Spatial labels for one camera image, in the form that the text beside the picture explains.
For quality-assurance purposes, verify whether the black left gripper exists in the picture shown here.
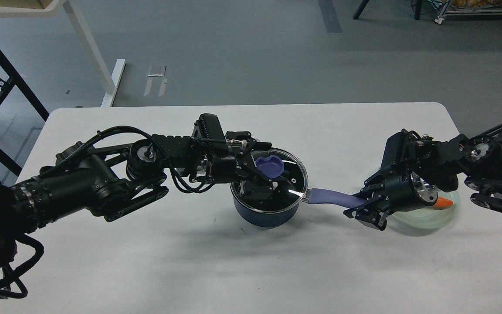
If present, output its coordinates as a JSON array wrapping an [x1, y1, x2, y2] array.
[[202, 131, 291, 203]]

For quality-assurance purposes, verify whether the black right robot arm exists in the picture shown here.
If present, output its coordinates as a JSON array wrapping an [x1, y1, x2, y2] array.
[[343, 123, 502, 230]]

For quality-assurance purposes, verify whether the glass pot lid blue knob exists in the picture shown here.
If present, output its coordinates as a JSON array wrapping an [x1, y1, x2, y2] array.
[[230, 147, 309, 214]]

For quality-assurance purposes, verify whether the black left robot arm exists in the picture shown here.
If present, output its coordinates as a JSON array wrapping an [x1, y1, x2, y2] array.
[[0, 113, 289, 299]]

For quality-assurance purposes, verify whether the translucent green plate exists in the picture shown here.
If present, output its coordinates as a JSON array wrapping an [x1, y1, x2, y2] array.
[[387, 191, 460, 236]]

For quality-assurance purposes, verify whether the orange toy carrot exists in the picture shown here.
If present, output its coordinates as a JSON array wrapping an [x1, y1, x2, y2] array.
[[434, 196, 454, 209]]

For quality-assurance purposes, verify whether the white table frame leg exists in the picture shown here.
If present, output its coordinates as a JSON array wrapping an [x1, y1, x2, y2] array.
[[0, 0, 127, 109]]

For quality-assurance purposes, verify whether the dark blue saucepan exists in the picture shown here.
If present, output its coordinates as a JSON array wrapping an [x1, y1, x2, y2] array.
[[230, 148, 366, 227]]

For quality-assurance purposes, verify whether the metal wheeled cart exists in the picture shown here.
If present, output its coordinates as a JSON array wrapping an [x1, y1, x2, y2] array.
[[430, 0, 502, 24]]

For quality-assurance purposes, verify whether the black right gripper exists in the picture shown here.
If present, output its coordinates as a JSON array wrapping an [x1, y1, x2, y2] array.
[[343, 170, 438, 231]]

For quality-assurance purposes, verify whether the black table leg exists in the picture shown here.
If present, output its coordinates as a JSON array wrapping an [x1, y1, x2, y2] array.
[[353, 0, 370, 20]]

